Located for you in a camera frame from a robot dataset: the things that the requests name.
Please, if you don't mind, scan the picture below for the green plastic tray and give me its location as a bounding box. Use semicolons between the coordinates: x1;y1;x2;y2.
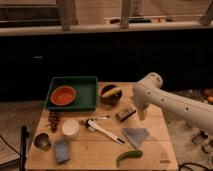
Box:
44;76;98;112

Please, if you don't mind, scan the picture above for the wooden board eraser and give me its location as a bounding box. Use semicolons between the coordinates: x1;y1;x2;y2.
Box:
116;107;136;122

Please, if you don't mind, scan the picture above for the orange bowl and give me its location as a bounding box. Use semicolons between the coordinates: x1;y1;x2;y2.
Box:
50;86;77;106

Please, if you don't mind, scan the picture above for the dark red grape bunch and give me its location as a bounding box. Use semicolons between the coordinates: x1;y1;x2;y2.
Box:
48;112;59;133

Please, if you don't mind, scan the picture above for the yellow corn cob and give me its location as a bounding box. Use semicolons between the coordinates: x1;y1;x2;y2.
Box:
102;87;121;98

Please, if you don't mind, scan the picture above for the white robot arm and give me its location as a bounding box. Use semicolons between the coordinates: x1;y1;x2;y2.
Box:
133;72;213;135

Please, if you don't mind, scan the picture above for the small metal cup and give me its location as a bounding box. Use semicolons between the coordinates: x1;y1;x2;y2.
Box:
34;133;51;150

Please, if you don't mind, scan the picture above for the blue sponge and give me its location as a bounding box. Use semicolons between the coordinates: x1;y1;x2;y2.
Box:
54;139;70;164

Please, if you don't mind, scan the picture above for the spice bottle rack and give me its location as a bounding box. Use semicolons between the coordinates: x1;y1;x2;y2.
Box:
191;131;213;154

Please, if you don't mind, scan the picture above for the white paper cup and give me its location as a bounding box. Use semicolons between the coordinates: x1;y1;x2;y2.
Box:
61;119;79;139

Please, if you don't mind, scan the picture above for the white handled tool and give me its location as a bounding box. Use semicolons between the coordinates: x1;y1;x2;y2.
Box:
86;119;125;144

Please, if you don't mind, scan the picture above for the green chili pepper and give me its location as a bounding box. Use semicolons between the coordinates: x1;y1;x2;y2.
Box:
116;150;143;166

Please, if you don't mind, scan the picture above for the silver spoon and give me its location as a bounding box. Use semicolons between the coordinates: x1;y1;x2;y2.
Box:
79;115;110;125

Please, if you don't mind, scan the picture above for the grey folded cloth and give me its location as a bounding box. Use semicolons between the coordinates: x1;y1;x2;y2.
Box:
122;128;150;149

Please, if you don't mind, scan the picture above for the dark wooden bowl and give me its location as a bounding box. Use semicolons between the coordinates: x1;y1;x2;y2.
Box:
100;84;122;106

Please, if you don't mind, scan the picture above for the black stand post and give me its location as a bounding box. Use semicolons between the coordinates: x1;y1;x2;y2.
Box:
20;126;28;171

